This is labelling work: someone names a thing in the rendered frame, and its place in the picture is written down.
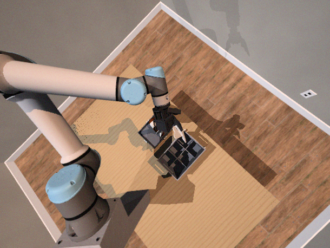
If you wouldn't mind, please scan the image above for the dark brown bottle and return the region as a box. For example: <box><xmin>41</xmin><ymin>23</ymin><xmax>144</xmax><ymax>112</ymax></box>
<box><xmin>149</xmin><ymin>118</ymin><xmax>158</xmax><ymax>132</ymax></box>

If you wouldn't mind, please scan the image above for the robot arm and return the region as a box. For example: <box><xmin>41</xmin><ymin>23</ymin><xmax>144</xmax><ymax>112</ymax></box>
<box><xmin>0</xmin><ymin>51</ymin><xmax>170</xmax><ymax>242</ymax></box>

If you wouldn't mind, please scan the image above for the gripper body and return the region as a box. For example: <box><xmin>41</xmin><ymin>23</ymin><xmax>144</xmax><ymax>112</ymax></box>
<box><xmin>153</xmin><ymin>102</ymin><xmax>175</xmax><ymax>132</ymax></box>

